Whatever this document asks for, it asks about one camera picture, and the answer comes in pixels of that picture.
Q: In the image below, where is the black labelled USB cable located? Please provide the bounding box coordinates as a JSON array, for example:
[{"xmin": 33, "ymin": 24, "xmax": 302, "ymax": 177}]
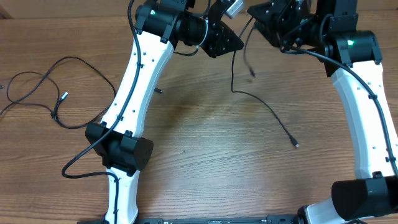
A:
[{"xmin": 230, "ymin": 17, "xmax": 300, "ymax": 149}]

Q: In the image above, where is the thin black cable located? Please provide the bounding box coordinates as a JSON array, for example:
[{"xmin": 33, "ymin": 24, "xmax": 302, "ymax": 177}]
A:
[{"xmin": 0, "ymin": 55, "xmax": 118, "ymax": 130}]

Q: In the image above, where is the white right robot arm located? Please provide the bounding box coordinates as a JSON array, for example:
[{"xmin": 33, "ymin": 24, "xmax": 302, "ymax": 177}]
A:
[{"xmin": 248, "ymin": 0, "xmax": 397, "ymax": 223}]

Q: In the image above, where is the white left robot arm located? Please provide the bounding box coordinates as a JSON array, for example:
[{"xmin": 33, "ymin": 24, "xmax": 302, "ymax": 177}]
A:
[{"xmin": 85, "ymin": 1, "xmax": 244, "ymax": 223}]

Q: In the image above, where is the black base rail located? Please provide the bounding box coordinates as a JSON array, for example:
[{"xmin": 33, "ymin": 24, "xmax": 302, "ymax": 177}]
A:
[{"xmin": 77, "ymin": 213, "xmax": 354, "ymax": 224}]

